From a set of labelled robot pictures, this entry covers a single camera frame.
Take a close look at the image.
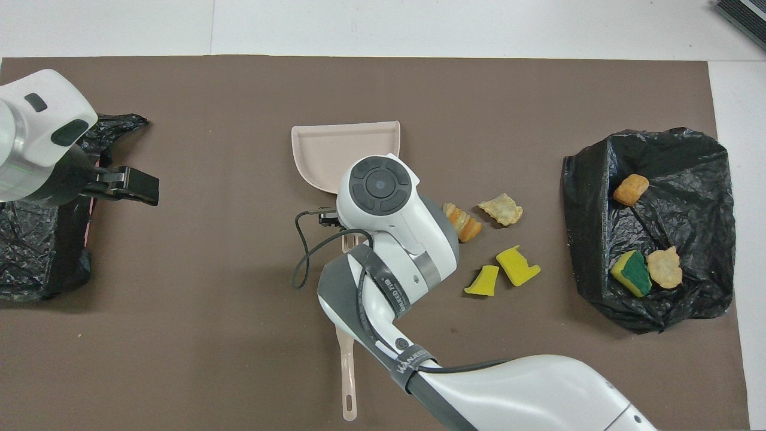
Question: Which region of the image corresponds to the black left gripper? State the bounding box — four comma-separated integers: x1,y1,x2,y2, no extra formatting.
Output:
42,144,160,207

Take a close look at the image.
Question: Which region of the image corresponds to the beige plastic dustpan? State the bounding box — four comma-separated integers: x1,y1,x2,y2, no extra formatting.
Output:
291,121,401,251

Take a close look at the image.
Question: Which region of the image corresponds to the orange striped croissant toy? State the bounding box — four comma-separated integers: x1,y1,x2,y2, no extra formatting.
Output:
443,202,483,242

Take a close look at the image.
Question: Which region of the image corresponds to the small yellow sponge piece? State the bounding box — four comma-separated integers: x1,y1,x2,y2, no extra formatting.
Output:
464,265,500,297

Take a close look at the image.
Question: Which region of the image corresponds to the pale bread piece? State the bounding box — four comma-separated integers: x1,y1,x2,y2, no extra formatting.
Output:
478,193,524,227

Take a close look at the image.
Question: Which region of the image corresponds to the large yellow sponge piece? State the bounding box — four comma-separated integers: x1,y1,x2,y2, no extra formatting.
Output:
496,245,542,287

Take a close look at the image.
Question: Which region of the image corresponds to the golden brown bread roll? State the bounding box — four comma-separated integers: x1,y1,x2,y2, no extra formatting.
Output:
613,174,650,207

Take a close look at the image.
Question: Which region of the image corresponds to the yellow green scrub sponge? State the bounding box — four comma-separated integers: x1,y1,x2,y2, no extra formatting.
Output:
610,250,653,298

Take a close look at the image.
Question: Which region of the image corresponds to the pale round bun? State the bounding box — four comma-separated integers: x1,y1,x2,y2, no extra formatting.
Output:
646,246,683,289

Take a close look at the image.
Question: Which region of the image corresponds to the black bag lined pink bin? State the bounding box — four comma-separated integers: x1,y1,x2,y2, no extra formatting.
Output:
0,113,150,303

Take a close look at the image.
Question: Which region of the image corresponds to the brown table mat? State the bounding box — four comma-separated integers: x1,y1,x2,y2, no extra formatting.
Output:
0,55,752,431

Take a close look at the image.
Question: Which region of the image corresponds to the dark grey ridged device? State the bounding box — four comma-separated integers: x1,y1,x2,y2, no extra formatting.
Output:
715,0,766,51

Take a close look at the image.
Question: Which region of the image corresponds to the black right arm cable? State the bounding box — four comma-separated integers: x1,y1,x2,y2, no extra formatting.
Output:
292,210,515,375

